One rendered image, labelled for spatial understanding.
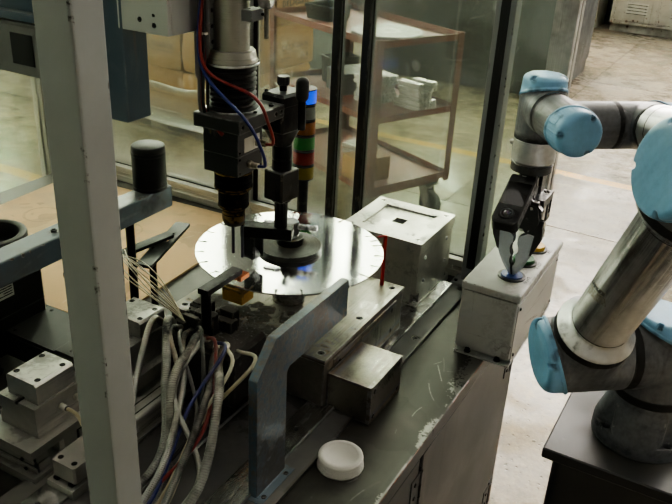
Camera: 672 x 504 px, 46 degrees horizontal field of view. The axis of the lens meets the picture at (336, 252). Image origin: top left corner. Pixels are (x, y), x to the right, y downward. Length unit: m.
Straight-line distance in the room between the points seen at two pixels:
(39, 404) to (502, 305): 0.78
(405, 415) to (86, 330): 0.74
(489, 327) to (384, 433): 0.31
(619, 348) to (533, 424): 1.47
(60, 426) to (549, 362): 0.72
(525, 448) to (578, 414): 1.12
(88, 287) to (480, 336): 0.93
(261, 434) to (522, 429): 1.59
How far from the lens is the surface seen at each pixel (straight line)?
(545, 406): 2.74
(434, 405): 1.39
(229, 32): 1.12
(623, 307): 1.11
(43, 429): 1.24
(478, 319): 1.48
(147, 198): 1.38
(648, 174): 0.96
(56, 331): 1.44
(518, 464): 2.49
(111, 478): 0.82
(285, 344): 1.09
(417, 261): 1.59
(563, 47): 1.58
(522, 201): 1.38
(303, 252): 1.37
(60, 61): 0.64
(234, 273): 1.26
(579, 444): 1.37
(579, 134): 1.27
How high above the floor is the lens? 1.57
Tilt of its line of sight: 26 degrees down
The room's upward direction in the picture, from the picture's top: 3 degrees clockwise
